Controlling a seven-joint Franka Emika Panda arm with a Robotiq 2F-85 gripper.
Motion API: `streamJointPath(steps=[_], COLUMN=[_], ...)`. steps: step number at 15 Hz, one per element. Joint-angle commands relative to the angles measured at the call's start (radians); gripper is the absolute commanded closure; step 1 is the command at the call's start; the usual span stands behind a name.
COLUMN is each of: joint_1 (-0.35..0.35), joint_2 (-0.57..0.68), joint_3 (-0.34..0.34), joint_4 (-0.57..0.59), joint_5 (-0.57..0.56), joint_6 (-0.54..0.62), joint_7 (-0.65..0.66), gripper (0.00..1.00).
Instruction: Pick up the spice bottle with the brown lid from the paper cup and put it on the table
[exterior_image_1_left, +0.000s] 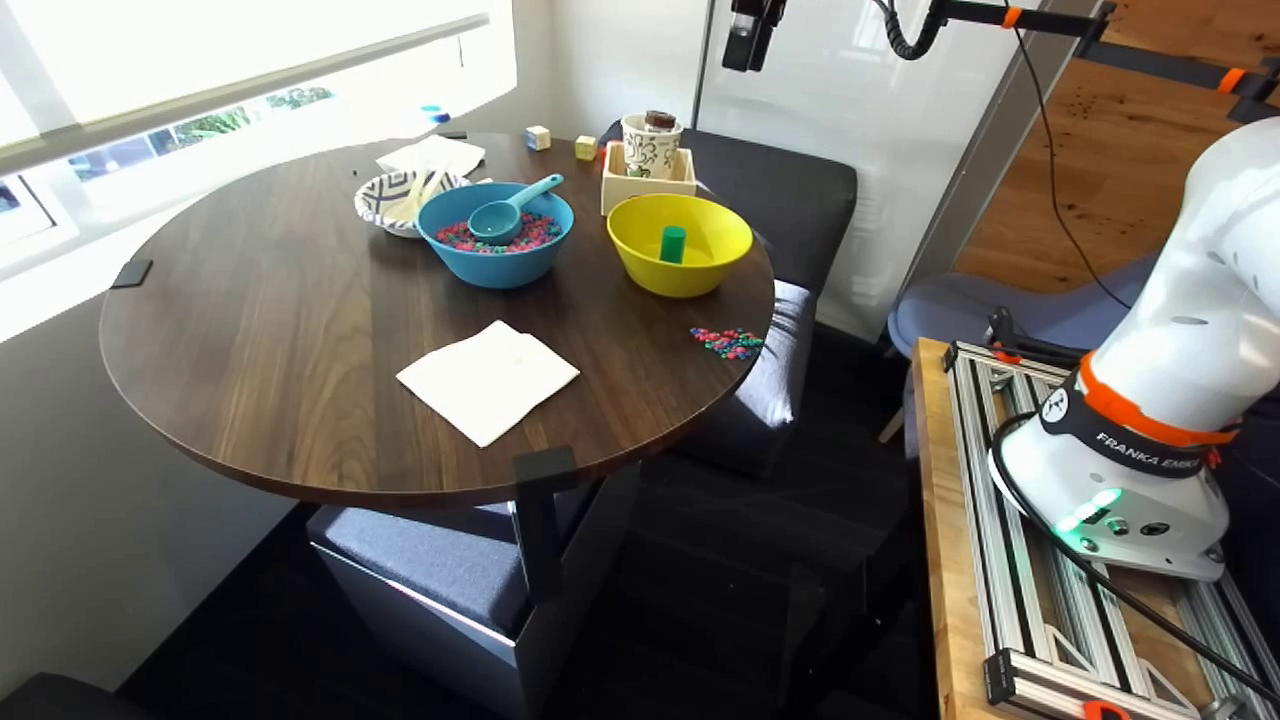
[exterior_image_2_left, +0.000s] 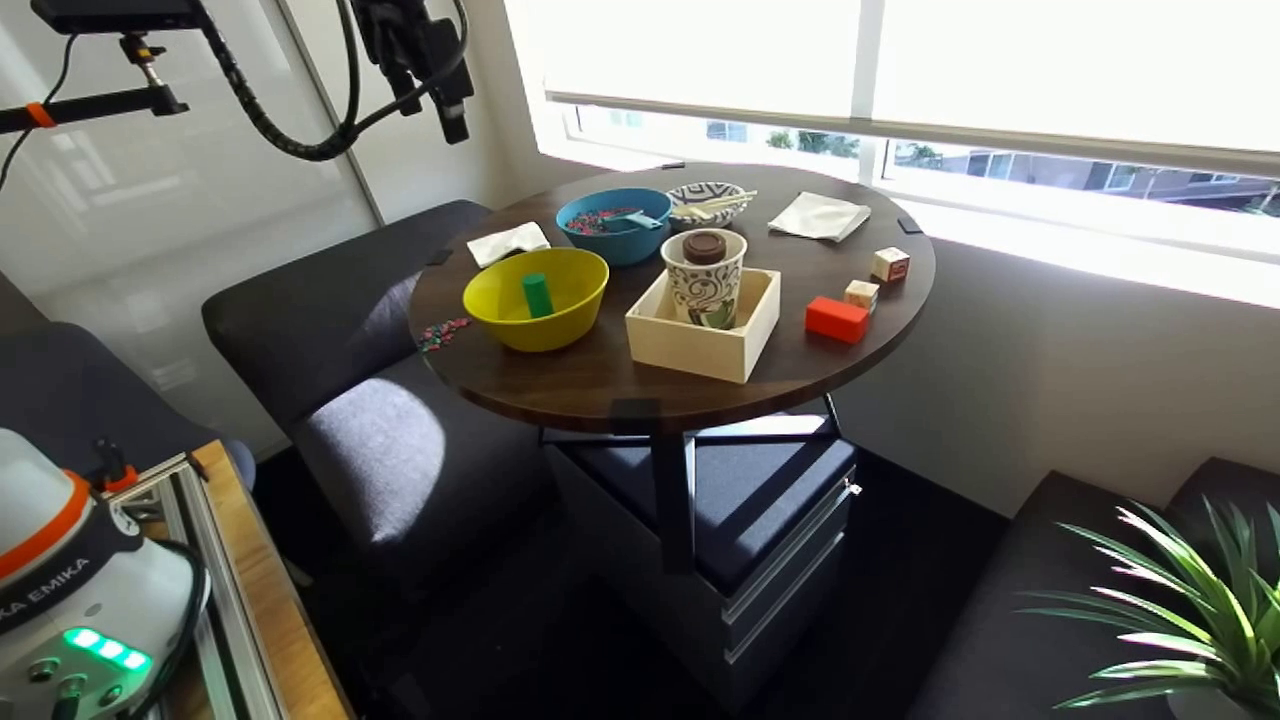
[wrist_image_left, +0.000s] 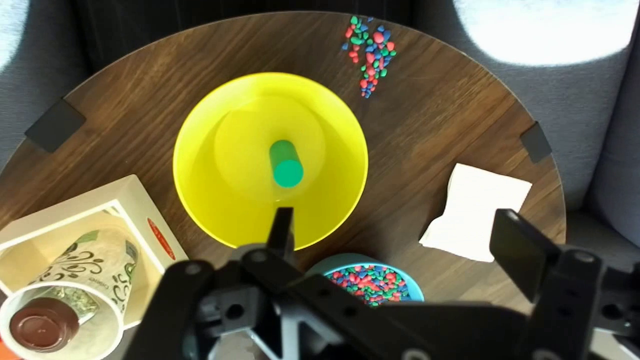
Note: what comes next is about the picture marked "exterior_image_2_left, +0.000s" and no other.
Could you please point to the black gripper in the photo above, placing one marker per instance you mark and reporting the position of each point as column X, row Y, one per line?
column 404, row 43

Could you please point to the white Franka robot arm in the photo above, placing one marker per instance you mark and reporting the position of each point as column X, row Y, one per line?
column 54, row 601

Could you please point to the patterned paper cup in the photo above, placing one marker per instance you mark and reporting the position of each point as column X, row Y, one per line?
column 707, row 287

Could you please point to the flat white napkin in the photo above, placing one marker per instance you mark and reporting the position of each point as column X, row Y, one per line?
column 504, row 241

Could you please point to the colourful candy pile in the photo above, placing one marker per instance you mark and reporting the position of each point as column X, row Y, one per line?
column 600, row 213

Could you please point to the blue bowl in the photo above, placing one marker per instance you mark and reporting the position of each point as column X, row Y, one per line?
column 593, row 241

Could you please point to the green block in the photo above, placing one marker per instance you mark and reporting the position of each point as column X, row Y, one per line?
column 536, row 297

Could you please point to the yellow bowl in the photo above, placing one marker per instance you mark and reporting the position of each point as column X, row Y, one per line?
column 503, row 314

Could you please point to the scattered colourful candy pieces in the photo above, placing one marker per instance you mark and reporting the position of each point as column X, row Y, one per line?
column 443, row 334

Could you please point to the dark grey sofa seat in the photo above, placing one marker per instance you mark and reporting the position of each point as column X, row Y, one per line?
column 1001, row 613
column 304, row 304

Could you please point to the patterned black white plate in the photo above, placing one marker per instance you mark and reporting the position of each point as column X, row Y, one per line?
column 707, row 202

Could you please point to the round dark wooden table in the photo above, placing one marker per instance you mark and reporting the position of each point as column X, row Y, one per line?
column 584, row 382

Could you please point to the crumpled white napkin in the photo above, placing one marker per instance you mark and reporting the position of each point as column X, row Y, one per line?
column 820, row 218

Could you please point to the red block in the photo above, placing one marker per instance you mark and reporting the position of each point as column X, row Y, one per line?
column 836, row 321

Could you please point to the plain wooden cube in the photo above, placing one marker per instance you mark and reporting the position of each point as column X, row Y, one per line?
column 860, row 292

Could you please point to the blue grey chair seat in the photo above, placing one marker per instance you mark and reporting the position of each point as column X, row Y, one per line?
column 81, row 386

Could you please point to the white roller blind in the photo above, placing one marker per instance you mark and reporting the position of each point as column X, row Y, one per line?
column 934, row 60

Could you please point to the grey ottoman with drawers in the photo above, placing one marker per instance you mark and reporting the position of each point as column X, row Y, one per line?
column 762, row 534

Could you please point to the wooden robot bench top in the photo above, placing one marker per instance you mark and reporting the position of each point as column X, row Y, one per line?
column 273, row 601

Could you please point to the green potted plant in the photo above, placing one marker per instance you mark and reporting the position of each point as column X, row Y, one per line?
column 1203, row 613

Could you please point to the black orange camera stand arm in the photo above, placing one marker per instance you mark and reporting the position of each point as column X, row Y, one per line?
column 107, row 104

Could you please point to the black stereo camera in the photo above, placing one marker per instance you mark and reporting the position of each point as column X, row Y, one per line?
column 112, row 14

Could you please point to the aluminium profile frame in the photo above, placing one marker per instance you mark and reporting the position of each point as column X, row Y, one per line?
column 221, row 585

